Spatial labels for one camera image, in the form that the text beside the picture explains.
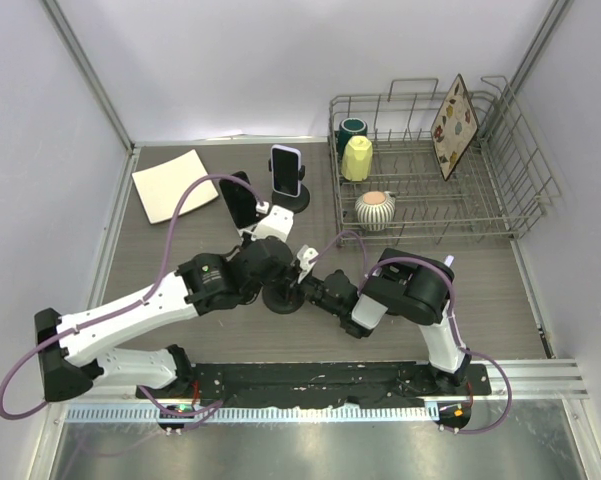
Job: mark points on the dark green mug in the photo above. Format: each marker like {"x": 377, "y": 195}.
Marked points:
{"x": 350, "y": 127}

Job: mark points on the white folding phone stand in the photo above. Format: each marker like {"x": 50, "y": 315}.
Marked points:
{"x": 248, "y": 233}

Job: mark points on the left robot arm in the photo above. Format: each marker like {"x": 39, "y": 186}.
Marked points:
{"x": 80, "y": 351}

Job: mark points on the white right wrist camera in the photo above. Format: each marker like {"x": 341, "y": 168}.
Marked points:
{"x": 306, "y": 257}

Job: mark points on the yellow faceted cup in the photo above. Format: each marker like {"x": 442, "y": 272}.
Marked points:
{"x": 357, "y": 158}

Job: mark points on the white square plate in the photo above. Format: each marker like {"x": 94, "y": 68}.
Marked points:
{"x": 161, "y": 187}

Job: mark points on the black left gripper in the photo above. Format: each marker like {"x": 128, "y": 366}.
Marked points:
{"x": 249, "y": 245}

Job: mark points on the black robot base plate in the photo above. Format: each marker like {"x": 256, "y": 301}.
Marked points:
{"x": 322, "y": 385}

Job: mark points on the floral square plate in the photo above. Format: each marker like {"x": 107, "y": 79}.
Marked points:
{"x": 454, "y": 128}

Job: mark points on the black round-base phone stand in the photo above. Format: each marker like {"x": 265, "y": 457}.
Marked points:
{"x": 283, "y": 298}

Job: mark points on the black round-base stand at back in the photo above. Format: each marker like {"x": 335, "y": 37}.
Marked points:
{"x": 297, "y": 204}

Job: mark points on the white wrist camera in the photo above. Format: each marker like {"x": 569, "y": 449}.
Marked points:
{"x": 277, "y": 223}
{"x": 306, "y": 257}

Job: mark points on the black phone on white stand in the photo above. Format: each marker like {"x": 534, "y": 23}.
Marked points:
{"x": 241, "y": 204}

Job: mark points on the grey wire dish rack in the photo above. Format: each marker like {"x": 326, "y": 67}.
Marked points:
{"x": 502, "y": 186}

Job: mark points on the white slotted cable duct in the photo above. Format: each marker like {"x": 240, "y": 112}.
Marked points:
{"x": 146, "y": 413}

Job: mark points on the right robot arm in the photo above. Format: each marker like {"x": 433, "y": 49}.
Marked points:
{"x": 415, "y": 288}

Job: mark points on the striped white ceramic bowl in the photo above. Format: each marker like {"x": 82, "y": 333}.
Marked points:
{"x": 375, "y": 210}

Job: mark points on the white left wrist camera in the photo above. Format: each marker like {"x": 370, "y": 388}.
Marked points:
{"x": 277, "y": 223}

